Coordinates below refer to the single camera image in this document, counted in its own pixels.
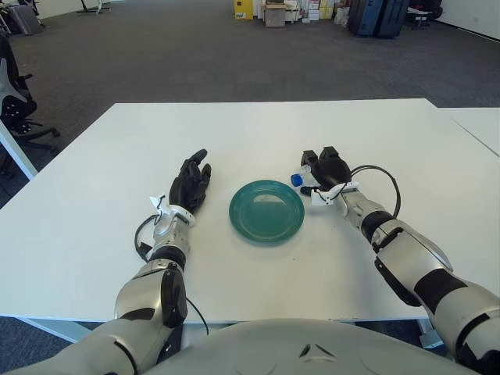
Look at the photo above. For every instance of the white table frame beam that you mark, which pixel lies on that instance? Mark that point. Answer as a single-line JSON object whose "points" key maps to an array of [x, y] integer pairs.
{"points": [[54, 330]]}

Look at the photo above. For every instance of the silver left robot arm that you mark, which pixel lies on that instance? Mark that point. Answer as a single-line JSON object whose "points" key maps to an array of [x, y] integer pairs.
{"points": [[140, 297]]}

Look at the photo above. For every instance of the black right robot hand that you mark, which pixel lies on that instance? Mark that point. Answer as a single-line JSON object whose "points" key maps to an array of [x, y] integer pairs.
{"points": [[332, 168]]}

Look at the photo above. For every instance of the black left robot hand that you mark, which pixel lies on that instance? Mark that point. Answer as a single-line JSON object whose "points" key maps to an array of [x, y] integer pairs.
{"points": [[191, 187]]}

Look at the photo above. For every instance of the grey hard suitcase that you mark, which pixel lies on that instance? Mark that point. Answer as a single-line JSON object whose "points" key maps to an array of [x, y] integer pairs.
{"points": [[23, 19]]}

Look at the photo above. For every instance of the dark blue hard suitcase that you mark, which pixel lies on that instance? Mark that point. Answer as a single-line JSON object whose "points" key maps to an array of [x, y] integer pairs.
{"points": [[392, 17]]}

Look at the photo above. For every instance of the black hard suitcase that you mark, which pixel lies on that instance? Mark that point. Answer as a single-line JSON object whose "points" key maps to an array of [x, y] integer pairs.
{"points": [[363, 17]]}

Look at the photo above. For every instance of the white neighbouring desk leg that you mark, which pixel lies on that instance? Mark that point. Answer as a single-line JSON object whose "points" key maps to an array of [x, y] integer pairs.
{"points": [[19, 156]]}

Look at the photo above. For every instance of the clear plastic water bottle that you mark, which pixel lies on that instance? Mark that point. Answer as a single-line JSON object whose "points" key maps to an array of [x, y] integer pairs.
{"points": [[297, 179]]}

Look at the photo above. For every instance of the yellow box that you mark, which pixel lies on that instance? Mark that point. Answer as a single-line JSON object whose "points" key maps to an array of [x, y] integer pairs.
{"points": [[242, 9]]}

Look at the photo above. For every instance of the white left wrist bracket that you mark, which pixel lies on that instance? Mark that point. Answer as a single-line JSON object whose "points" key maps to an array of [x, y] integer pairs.
{"points": [[158, 203]]}

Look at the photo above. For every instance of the black mesh office chair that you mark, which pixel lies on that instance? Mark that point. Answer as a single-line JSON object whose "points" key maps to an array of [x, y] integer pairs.
{"points": [[13, 109]]}

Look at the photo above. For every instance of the grey robot torso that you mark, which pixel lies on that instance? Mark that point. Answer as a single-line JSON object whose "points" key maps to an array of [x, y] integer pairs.
{"points": [[273, 347]]}

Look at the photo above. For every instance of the black swivel chair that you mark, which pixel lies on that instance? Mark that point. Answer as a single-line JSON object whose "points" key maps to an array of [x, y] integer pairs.
{"points": [[423, 15]]}

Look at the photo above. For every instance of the teal round plate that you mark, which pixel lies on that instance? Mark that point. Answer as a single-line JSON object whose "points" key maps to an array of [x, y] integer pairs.
{"points": [[267, 213]]}

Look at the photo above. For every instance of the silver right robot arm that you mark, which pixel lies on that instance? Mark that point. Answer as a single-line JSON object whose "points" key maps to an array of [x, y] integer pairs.
{"points": [[429, 273]]}

